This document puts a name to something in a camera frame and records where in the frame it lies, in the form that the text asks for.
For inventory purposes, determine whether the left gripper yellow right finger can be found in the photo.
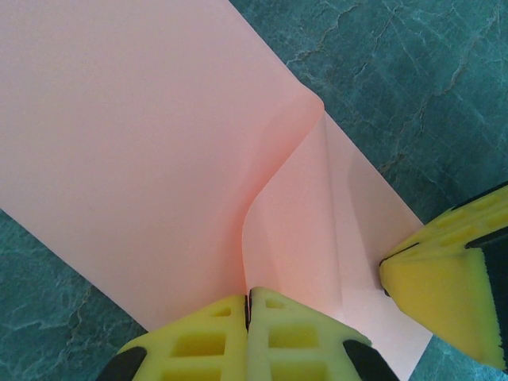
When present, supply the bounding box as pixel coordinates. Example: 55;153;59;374
245;286;402;381

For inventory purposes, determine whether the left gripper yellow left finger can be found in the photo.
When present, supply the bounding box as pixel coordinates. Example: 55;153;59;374
94;293;249;381

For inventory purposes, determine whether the pink square paper sheet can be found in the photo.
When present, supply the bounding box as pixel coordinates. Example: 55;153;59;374
0;0;433;381

